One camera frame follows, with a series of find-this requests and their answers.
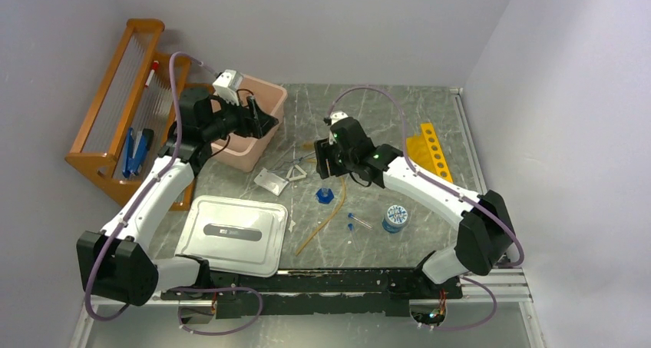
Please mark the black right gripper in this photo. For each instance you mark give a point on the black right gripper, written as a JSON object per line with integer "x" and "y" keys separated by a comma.
{"x": 321, "y": 147}

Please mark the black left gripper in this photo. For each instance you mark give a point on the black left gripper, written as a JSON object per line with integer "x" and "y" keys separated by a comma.
{"x": 253, "y": 122}

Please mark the blue hexagonal plastic base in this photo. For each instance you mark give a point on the blue hexagonal plastic base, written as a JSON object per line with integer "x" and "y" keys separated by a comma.
{"x": 324, "y": 195}

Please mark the metal crucible tongs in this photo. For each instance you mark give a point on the metal crucible tongs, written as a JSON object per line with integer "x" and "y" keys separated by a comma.
{"x": 295, "y": 159}

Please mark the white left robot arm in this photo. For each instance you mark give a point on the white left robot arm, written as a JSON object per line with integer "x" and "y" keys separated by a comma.
{"x": 114, "y": 262}

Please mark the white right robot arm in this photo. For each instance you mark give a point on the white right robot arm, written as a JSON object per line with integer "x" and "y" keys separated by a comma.
{"x": 483, "y": 224}

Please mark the white clay pipe triangle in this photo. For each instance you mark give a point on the white clay pipe triangle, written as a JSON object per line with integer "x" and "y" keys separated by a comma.
{"x": 295, "y": 173}

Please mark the pink plastic bin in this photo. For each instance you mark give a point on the pink plastic bin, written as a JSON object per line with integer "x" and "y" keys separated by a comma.
{"x": 262, "y": 113}

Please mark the small white plastic bag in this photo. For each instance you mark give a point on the small white plastic bag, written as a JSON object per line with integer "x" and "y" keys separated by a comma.
{"x": 270, "y": 182}

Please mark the blue capped test tube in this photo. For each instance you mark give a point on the blue capped test tube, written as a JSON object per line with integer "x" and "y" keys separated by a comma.
{"x": 352, "y": 231}
{"x": 360, "y": 221}

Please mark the blue patterned round tin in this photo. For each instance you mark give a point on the blue patterned round tin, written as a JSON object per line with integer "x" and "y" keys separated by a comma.
{"x": 395, "y": 219}

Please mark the yellow test tube rack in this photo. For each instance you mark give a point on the yellow test tube rack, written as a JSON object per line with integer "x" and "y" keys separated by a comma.
{"x": 425, "y": 150}

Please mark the white metal tray lid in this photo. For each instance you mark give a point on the white metal tray lid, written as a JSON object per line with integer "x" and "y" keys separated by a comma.
{"x": 235, "y": 235}

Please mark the red and white marker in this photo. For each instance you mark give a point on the red and white marker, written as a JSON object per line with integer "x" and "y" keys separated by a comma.
{"x": 152, "y": 71}

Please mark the blue stapler tool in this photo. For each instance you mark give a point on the blue stapler tool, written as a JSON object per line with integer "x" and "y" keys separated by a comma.
{"x": 137, "y": 146}

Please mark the wooden drying rack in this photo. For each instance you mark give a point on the wooden drying rack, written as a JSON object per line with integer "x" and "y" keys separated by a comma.
{"x": 122, "y": 102}

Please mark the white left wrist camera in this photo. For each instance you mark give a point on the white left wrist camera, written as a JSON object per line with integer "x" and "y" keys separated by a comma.
{"x": 226, "y": 86}

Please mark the aluminium frame rail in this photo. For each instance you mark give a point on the aluminium frame rail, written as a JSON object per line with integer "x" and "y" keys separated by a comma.
{"x": 505, "y": 285}

